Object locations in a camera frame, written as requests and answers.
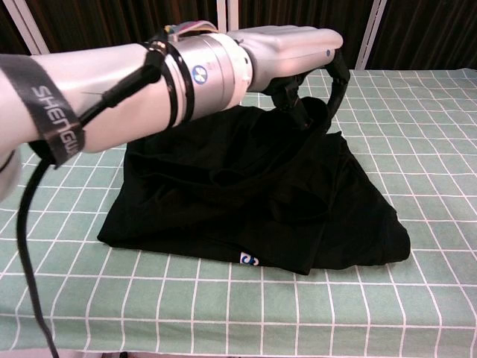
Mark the dark pleated curtain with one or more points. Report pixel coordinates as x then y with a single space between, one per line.
428 33
112 18
9 26
305 13

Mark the green white checkered tablecloth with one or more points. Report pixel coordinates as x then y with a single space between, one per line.
223 306

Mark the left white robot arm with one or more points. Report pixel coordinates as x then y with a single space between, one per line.
112 89

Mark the white screen frame post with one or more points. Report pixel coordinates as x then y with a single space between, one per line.
369 33
30 30
228 15

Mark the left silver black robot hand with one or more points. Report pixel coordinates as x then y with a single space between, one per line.
290 48

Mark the black T-shirt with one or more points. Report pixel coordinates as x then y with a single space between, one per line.
242 194

